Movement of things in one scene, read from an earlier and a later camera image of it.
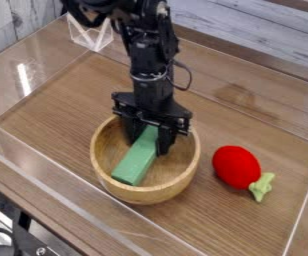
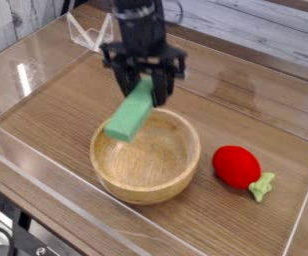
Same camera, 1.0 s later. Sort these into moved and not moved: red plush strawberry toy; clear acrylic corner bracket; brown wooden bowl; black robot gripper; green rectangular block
Moved: black robot gripper; green rectangular block
Not moved: clear acrylic corner bracket; red plush strawberry toy; brown wooden bowl
